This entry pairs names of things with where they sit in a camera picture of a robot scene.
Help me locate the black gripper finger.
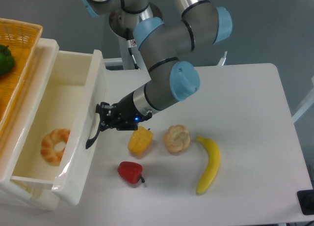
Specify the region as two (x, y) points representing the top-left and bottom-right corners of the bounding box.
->
(96, 102), (114, 122)
(99, 121), (117, 132)

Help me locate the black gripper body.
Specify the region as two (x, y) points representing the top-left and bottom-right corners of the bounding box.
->
(111, 92), (152, 131)

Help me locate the white drawer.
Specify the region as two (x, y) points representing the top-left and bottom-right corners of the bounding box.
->
(10, 50), (105, 210)

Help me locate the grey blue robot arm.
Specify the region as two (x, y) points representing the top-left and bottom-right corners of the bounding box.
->
(82, 0), (233, 132)

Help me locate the white drawer cabinet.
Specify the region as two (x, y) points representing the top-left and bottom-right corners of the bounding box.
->
(0, 38), (59, 209)

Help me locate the yellow bell pepper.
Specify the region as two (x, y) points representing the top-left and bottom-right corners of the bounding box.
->
(128, 126), (154, 156)

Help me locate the red bell pepper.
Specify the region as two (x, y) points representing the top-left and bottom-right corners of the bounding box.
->
(117, 161), (145, 184)

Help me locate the round knotted bread roll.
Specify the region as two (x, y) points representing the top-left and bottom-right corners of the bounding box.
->
(163, 125), (190, 153)

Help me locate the yellow banana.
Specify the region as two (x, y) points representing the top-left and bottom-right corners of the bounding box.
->
(196, 136), (221, 195)

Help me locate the green bell pepper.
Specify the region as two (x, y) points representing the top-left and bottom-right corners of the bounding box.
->
(0, 44), (15, 76)

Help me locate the orange woven basket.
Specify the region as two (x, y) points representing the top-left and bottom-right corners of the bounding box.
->
(0, 18), (43, 133)

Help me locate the black device at table edge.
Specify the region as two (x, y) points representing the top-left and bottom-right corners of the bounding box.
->
(297, 189), (314, 215)

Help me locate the braided ring bread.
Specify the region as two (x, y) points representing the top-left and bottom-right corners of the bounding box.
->
(40, 129), (71, 166)

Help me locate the black cable on pedestal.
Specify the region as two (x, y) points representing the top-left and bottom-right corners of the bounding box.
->
(125, 28), (141, 70)

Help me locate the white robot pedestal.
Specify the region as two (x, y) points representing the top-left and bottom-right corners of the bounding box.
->
(109, 3), (163, 70)

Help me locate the white frame at right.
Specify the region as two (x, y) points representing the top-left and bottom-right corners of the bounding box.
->
(292, 77), (314, 123)

